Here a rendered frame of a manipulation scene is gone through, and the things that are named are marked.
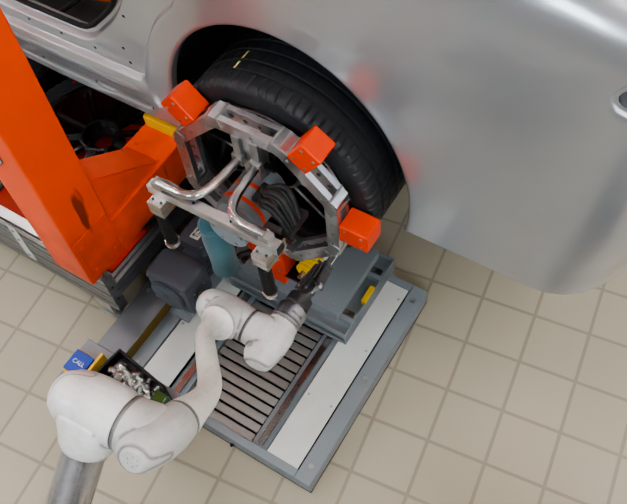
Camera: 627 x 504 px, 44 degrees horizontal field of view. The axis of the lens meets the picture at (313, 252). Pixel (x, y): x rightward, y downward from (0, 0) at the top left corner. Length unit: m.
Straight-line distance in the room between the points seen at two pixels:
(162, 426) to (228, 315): 0.52
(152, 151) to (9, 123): 0.70
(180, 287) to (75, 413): 0.93
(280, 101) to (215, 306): 0.59
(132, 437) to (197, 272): 1.03
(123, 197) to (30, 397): 0.93
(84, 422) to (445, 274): 1.68
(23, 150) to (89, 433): 0.74
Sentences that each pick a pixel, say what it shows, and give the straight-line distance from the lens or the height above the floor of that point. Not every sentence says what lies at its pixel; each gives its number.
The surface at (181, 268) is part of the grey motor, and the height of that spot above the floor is 0.41.
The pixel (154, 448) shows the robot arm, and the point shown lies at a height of 1.04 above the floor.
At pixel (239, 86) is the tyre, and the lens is 2.02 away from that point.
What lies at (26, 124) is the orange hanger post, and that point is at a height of 1.21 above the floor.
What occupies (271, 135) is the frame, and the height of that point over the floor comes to 1.09.
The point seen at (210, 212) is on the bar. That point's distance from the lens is 2.01.
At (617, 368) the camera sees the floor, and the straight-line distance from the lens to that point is 2.95.
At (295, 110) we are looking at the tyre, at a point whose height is 1.16.
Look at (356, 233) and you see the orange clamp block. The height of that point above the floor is 0.88.
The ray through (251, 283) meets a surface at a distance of 2.85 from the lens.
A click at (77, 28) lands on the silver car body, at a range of 2.64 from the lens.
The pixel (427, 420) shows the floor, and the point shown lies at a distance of 2.75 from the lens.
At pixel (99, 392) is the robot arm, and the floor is 1.05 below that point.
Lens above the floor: 2.58
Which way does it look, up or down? 57 degrees down
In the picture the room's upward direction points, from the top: 8 degrees counter-clockwise
